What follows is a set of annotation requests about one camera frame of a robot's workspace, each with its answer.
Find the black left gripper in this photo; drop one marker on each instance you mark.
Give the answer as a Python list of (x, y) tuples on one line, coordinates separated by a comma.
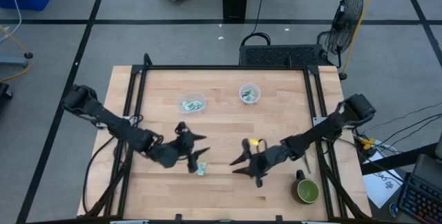
[(186, 144)]

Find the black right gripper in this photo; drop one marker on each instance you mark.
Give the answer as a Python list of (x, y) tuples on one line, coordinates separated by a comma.
[(260, 163)]

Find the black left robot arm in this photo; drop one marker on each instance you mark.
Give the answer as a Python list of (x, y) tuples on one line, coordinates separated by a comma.
[(114, 125)]

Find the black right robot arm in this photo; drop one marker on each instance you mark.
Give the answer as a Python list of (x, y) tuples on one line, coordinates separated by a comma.
[(321, 130)]

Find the oval clear plastic container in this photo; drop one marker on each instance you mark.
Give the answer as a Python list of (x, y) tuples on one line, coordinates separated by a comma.
[(181, 99)]

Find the green ceramic mug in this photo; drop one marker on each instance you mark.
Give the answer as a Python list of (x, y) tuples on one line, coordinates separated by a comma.
[(308, 191)]

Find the round clear plastic container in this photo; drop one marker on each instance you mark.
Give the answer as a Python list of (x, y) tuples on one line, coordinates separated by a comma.
[(257, 94)]

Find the black perforated computer case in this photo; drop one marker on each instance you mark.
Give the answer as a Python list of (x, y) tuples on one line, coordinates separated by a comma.
[(281, 55)]

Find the white printed paper sheet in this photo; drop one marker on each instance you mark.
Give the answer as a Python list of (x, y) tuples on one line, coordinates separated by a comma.
[(380, 186)]

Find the black metal beam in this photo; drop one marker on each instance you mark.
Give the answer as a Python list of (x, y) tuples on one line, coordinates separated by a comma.
[(397, 160)]

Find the backlit black keyboard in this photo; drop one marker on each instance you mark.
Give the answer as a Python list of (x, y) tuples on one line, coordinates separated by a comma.
[(419, 200)]

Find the dark grey monitor base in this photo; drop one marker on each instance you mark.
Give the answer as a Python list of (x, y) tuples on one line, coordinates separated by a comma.
[(430, 170)]

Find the grey bar with black caster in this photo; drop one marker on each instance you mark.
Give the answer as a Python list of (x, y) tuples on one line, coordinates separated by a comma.
[(15, 61)]

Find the black aluminium table frame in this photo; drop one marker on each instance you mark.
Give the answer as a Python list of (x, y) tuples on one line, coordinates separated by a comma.
[(224, 67)]

